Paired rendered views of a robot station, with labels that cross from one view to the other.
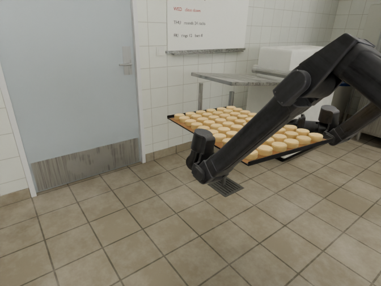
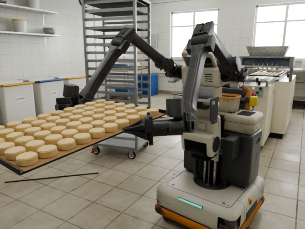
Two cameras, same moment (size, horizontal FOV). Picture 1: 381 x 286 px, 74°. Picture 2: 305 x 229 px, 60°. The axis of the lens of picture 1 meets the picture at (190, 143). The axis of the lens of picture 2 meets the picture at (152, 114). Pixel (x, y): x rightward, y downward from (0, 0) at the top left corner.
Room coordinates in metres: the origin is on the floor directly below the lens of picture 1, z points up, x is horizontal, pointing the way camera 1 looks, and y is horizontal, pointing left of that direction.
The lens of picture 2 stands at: (1.12, 0.76, 1.24)
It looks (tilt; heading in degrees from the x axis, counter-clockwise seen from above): 13 degrees down; 247
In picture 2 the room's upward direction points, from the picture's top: straight up
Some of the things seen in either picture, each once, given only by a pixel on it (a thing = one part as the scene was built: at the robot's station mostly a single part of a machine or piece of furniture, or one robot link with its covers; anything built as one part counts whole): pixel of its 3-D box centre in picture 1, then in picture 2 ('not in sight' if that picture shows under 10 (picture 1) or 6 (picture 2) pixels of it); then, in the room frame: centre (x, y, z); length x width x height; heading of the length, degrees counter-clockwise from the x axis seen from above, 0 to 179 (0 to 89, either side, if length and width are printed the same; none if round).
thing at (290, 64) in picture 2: not in sight; (266, 67); (-1.95, -2.26, 1.01); 0.72 x 0.33 x 0.34; 127
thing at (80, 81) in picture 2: not in sight; (70, 94); (0.62, -4.89, 0.39); 0.64 x 0.54 x 0.77; 125
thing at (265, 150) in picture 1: (264, 150); (140, 109); (0.76, -0.24, 1.01); 0.05 x 0.05 x 0.02
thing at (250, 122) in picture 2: not in sight; (219, 139); (-0.09, -0.82, 0.59); 0.55 x 0.34 x 0.83; 119
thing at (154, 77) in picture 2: not in sight; (147, 77); (-1.71, -6.45, 0.50); 0.60 x 0.40 x 0.20; 40
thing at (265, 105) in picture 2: not in sight; (256, 111); (-1.54, -1.95, 0.45); 0.70 x 0.34 x 0.90; 37
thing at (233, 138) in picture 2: not in sight; (211, 147); (0.11, -0.64, 0.61); 0.28 x 0.27 x 0.25; 119
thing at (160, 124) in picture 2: not in sight; (157, 127); (0.77, -0.04, 0.99); 0.07 x 0.07 x 0.10; 74
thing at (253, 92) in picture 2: not in sight; (253, 91); (-1.25, -1.74, 0.77); 0.24 x 0.04 x 0.14; 127
